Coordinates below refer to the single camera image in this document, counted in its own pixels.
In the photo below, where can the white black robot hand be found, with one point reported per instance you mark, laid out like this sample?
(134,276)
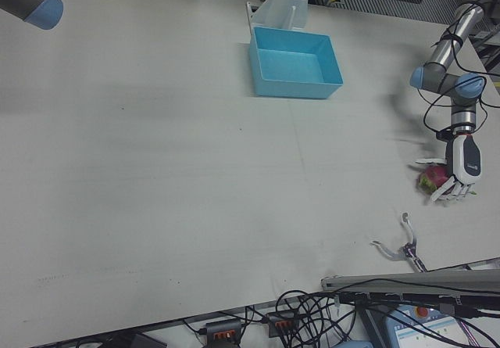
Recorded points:
(466,160)

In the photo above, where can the pink green dragon fruit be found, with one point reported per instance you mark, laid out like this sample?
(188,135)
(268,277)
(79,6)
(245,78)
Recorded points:
(433,178)

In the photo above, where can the metal reacher grabber tool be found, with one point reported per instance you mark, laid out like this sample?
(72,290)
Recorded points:
(406,251)

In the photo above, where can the grey teach pendant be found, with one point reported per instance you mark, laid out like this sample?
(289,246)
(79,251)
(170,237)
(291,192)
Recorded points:
(437,330)

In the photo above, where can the light blue plastic bin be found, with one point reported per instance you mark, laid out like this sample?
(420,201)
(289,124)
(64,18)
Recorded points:
(291,64)

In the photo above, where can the white conical stand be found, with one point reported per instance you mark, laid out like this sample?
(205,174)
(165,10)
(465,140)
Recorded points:
(289,0)

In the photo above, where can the grey orange power strip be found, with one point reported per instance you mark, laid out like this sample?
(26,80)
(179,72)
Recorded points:
(223,328)
(283,322)

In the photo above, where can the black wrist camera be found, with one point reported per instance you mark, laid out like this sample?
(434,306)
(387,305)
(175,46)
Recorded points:
(445,133)

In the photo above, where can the aluminium profile post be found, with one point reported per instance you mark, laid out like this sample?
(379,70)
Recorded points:
(410,281)

